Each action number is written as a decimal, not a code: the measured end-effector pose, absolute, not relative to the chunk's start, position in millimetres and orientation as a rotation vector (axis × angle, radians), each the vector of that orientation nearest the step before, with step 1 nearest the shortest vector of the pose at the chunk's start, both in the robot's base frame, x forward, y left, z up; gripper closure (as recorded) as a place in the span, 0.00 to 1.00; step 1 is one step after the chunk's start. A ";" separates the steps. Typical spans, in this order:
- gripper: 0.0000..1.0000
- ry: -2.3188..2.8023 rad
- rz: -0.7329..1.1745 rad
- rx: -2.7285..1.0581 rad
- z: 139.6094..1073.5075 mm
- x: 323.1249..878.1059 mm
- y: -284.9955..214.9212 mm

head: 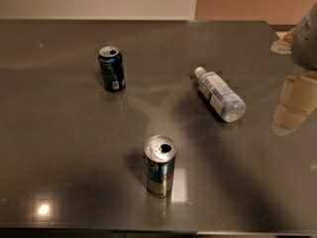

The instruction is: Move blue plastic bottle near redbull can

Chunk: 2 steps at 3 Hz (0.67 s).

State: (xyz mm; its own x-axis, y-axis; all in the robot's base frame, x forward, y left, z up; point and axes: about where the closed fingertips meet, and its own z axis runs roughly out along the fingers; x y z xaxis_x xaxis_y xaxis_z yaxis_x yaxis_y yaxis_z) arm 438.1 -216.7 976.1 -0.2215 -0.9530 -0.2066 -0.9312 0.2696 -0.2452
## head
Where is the clear blue plastic bottle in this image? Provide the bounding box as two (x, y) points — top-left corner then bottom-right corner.
(195, 66), (247, 123)

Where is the dark blue soda can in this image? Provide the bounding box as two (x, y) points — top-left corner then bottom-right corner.
(98, 46), (126, 92)

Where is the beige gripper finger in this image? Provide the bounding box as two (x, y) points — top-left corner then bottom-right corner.
(270, 29), (295, 55)
(271, 70), (317, 136)

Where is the silver blue redbull can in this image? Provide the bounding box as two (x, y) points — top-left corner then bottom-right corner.
(144, 135), (176, 197)

